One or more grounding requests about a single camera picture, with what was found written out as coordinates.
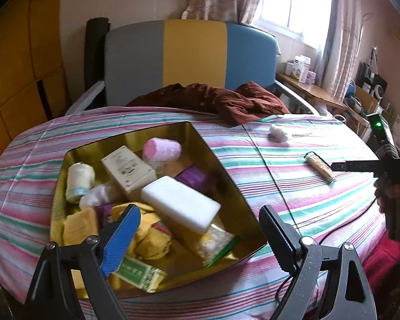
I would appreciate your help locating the person's right forearm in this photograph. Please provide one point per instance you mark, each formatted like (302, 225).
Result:
(398, 223)

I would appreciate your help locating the window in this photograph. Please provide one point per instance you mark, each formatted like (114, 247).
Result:
(296, 0)

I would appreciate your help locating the person's right hand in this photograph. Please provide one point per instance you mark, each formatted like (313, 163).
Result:
(395, 191)

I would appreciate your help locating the brown crumpled cloth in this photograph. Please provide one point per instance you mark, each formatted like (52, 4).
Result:
(240, 103)

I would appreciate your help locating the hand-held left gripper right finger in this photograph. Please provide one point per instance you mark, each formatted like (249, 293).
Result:
(280, 240)

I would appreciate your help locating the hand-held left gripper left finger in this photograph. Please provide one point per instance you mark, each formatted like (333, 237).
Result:
(120, 240)

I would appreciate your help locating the gold tin box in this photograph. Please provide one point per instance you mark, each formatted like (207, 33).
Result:
(233, 206)

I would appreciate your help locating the white box with grey print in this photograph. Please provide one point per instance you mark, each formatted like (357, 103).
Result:
(126, 170)

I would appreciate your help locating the grey yellow blue headboard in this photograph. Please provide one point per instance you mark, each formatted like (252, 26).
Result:
(193, 53)

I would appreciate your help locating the purple candy packet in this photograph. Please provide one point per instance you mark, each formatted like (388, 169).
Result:
(195, 177)
(105, 212)

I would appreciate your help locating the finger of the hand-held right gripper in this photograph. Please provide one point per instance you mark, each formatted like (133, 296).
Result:
(353, 166)

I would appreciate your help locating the pink towel roll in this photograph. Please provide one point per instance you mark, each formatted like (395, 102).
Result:
(161, 151)

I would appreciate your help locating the cardboard box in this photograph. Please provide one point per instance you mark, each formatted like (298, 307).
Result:
(366, 98)

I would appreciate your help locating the clear white roll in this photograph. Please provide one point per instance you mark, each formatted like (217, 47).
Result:
(98, 196)

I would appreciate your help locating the small white box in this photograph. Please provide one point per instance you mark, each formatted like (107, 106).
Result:
(293, 70)

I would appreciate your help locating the purple tissue pack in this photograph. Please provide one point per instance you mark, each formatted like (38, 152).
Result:
(310, 77)

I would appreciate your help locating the grey bed rail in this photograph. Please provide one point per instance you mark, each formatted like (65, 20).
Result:
(296, 96)

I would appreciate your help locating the red cloth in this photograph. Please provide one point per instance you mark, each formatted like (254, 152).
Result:
(383, 260)

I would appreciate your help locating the thick yellow sponge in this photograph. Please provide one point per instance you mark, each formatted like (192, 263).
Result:
(80, 228)

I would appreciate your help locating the grain bar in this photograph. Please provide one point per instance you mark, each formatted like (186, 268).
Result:
(320, 168)

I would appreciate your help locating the clear snack packet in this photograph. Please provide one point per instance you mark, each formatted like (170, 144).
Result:
(216, 243)

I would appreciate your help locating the white foam block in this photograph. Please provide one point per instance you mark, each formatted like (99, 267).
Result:
(180, 203)

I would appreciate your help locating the wooden wardrobe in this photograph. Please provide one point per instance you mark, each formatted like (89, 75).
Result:
(20, 56)

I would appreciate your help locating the wooden side table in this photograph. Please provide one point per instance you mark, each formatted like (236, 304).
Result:
(320, 93)

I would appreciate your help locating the white crumpled ball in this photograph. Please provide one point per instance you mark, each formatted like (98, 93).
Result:
(280, 133)

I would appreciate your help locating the green and white box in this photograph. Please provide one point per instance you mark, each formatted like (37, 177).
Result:
(140, 273)

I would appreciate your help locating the yellow cloth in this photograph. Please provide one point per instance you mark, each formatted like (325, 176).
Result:
(150, 240)

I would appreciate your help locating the white roll with blue band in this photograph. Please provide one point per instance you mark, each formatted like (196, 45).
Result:
(81, 180)

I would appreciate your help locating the white bed rail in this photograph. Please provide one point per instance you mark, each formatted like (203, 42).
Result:
(86, 95)

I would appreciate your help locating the white and purple carton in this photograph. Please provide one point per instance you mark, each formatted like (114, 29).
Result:
(302, 61)

